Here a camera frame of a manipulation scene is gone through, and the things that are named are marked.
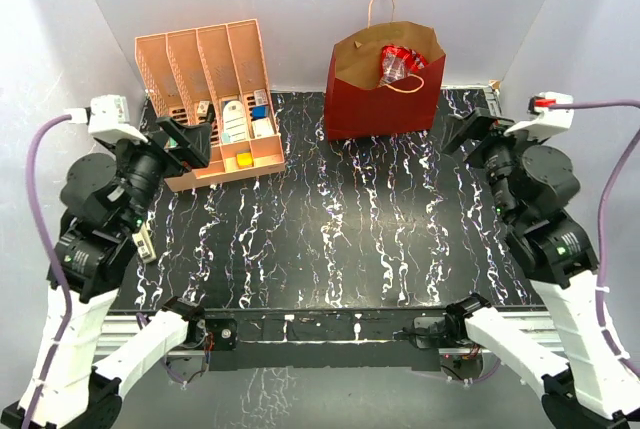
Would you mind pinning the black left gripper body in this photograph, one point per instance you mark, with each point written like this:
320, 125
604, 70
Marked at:
147, 163

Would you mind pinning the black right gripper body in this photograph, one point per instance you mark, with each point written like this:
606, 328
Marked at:
493, 154

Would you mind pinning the red brown paper bag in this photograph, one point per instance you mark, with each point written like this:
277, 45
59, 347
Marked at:
357, 107

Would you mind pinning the large red candy bag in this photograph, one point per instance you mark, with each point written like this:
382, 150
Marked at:
398, 62

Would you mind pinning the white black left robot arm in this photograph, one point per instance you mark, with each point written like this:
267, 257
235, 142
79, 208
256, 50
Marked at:
106, 198

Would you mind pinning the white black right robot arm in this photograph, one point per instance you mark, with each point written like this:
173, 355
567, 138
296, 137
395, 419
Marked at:
589, 385

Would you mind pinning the white rounded card pack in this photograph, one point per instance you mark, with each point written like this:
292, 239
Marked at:
235, 128

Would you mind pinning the yellow cube in organizer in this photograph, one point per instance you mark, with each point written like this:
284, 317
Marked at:
244, 160

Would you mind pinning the peach plastic desk organizer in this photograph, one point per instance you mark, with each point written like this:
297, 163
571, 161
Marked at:
191, 74

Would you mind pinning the blue small box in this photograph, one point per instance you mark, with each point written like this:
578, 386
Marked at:
259, 112

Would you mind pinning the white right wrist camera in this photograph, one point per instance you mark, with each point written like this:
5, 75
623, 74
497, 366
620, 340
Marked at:
545, 122

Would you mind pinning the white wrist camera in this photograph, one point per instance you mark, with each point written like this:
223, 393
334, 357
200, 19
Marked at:
545, 122
108, 120

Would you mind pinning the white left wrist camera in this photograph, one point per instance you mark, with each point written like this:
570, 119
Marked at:
108, 120

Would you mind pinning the black aluminium front rail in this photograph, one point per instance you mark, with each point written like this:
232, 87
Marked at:
336, 338

